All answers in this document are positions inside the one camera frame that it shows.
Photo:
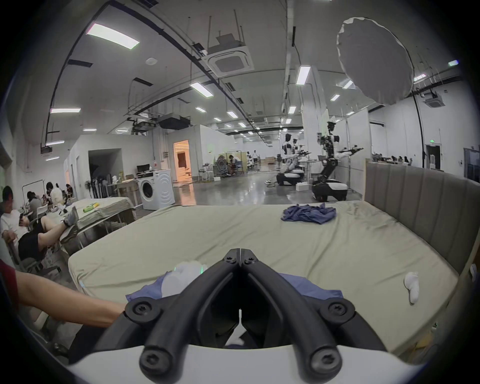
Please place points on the blue shirt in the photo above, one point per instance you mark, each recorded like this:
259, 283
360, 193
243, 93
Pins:
322, 292

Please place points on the grey softbox lamp on stand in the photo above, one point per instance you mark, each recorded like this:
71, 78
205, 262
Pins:
375, 60

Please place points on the black and white robot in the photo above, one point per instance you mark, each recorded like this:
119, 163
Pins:
288, 168
330, 168

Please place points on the person's left forearm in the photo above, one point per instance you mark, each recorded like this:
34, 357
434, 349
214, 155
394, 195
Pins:
60, 300

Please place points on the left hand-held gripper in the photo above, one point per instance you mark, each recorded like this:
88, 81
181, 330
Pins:
183, 275

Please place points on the white washing machine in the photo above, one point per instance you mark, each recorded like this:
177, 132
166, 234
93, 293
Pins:
155, 189

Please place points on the small white cloth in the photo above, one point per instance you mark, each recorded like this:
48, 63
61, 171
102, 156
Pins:
412, 285

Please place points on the bed with pale green sheet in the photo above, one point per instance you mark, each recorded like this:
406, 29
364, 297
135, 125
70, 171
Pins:
262, 232

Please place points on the low table with beige sheet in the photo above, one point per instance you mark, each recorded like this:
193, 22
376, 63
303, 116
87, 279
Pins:
101, 210

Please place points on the group of people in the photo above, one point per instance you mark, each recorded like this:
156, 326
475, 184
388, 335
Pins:
52, 195

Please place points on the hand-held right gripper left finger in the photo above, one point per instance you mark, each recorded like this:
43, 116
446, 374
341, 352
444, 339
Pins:
187, 303

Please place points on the grey padded headboard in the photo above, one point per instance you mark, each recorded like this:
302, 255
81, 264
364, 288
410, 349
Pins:
420, 195

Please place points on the crumpled blue garment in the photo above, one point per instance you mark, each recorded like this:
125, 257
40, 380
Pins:
309, 213

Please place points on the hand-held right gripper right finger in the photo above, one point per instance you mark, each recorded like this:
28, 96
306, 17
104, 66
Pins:
292, 303

